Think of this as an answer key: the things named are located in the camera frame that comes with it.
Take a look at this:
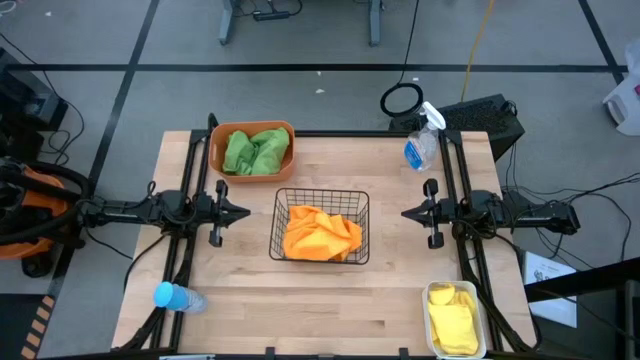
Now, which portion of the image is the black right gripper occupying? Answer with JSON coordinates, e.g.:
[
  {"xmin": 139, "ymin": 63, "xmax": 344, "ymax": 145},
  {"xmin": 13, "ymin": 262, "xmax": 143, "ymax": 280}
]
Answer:
[{"xmin": 400, "ymin": 178, "xmax": 466, "ymax": 250}]

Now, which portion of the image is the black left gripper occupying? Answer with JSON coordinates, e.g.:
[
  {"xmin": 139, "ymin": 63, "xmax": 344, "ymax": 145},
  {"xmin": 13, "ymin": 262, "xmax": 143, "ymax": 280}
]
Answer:
[{"xmin": 192, "ymin": 179, "xmax": 251, "ymax": 248}]

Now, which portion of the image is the green microfiber towel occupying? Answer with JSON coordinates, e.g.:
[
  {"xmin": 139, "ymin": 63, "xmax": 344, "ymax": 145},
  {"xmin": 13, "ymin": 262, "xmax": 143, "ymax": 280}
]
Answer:
[
  {"xmin": 222, "ymin": 130, "xmax": 260, "ymax": 177},
  {"xmin": 249, "ymin": 126, "xmax": 291, "ymax": 176}
]

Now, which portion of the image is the yellow microfiber towel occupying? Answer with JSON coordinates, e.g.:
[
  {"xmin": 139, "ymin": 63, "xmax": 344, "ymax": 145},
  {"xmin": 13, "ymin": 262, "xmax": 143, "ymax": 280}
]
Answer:
[
  {"xmin": 428, "ymin": 302, "xmax": 480, "ymax": 357},
  {"xmin": 428, "ymin": 283, "xmax": 476, "ymax": 321}
]

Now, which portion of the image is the orange microfiber towel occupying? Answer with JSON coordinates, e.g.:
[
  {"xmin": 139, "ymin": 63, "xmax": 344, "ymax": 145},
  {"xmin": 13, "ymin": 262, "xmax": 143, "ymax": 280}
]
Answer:
[
  {"xmin": 282, "ymin": 227, "xmax": 351, "ymax": 262},
  {"xmin": 287, "ymin": 204, "xmax": 363, "ymax": 254}
]

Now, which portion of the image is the orange plastic basket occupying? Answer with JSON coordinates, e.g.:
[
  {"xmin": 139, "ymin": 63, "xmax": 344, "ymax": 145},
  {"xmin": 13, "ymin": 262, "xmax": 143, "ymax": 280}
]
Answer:
[{"xmin": 208, "ymin": 120, "xmax": 296, "ymax": 184}]

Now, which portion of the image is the glass cleaner spray bottle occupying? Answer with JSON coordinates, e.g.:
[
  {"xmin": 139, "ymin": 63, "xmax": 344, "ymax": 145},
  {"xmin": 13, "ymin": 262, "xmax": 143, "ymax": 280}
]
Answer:
[{"xmin": 403, "ymin": 101, "xmax": 447, "ymax": 173}]

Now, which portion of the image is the blue-capped water bottle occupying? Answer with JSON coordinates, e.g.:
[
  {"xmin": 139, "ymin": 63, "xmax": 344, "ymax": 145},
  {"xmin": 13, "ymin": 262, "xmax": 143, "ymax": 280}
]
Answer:
[{"xmin": 153, "ymin": 281, "xmax": 209, "ymax": 315}]

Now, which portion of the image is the white plastic basket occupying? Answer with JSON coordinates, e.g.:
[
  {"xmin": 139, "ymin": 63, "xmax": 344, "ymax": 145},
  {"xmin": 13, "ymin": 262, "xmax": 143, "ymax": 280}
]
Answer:
[{"xmin": 421, "ymin": 279, "xmax": 488, "ymax": 360}]

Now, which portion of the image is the printed paper sheet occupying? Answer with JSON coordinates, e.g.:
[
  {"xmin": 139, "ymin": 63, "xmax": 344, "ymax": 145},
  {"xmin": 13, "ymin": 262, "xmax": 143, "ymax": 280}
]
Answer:
[{"xmin": 522, "ymin": 250, "xmax": 579, "ymax": 329}]

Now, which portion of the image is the black metal beam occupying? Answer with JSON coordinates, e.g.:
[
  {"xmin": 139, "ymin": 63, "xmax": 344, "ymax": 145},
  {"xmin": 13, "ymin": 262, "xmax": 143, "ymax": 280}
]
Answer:
[{"xmin": 524, "ymin": 257, "xmax": 640, "ymax": 360}]

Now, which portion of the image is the grey desk leg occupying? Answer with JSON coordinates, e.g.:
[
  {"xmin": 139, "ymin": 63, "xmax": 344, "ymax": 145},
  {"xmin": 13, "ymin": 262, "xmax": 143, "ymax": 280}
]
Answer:
[
  {"xmin": 368, "ymin": 0, "xmax": 384, "ymax": 48},
  {"xmin": 217, "ymin": 0, "xmax": 239, "ymax": 46}
]

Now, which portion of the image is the black power strip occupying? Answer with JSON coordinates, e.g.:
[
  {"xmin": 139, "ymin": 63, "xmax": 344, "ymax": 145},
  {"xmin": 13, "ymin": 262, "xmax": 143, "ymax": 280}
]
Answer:
[{"xmin": 251, "ymin": 9, "xmax": 292, "ymax": 23}]

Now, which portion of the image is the orange shop vacuum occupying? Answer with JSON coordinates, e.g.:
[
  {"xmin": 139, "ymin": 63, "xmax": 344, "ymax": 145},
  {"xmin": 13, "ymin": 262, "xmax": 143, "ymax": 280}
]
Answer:
[{"xmin": 0, "ymin": 155, "xmax": 100, "ymax": 279}]

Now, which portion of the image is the white plastic object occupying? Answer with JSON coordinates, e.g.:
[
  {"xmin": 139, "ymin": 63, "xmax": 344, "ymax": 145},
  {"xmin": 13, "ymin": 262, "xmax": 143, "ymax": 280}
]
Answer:
[{"xmin": 602, "ymin": 37, "xmax": 640, "ymax": 137}]

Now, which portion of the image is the black equipment case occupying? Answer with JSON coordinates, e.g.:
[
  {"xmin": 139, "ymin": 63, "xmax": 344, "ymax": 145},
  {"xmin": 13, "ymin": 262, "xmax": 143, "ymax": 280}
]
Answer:
[{"xmin": 0, "ymin": 47, "xmax": 69, "ymax": 161}]

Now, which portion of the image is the black hazard-striped mat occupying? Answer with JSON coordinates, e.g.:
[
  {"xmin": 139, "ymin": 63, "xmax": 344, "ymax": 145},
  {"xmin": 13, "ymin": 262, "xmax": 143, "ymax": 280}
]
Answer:
[{"xmin": 0, "ymin": 293, "xmax": 56, "ymax": 360}]

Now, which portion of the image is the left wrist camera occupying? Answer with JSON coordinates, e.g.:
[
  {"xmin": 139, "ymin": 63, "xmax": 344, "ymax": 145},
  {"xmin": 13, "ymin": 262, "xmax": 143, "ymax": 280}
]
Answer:
[{"xmin": 195, "ymin": 198, "xmax": 215, "ymax": 226}]

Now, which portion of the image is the black wire basket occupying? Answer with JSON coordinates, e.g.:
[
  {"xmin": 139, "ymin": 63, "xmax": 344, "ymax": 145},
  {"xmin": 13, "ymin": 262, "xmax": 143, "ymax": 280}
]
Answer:
[{"xmin": 268, "ymin": 187, "xmax": 371, "ymax": 265}]

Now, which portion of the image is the black aluminium table frame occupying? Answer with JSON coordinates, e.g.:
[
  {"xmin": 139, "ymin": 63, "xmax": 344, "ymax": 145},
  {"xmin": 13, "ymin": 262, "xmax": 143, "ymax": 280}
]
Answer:
[{"xmin": 112, "ymin": 112, "xmax": 544, "ymax": 360}]

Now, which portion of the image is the black hanging coiled cable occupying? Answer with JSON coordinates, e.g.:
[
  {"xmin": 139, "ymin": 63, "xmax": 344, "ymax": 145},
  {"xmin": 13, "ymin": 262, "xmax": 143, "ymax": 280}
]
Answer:
[{"xmin": 378, "ymin": 0, "xmax": 425, "ymax": 119}]

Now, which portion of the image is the yellow hanging cable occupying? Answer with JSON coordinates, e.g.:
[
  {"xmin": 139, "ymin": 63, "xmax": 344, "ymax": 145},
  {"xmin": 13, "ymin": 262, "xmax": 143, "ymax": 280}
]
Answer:
[{"xmin": 458, "ymin": 0, "xmax": 497, "ymax": 104}]

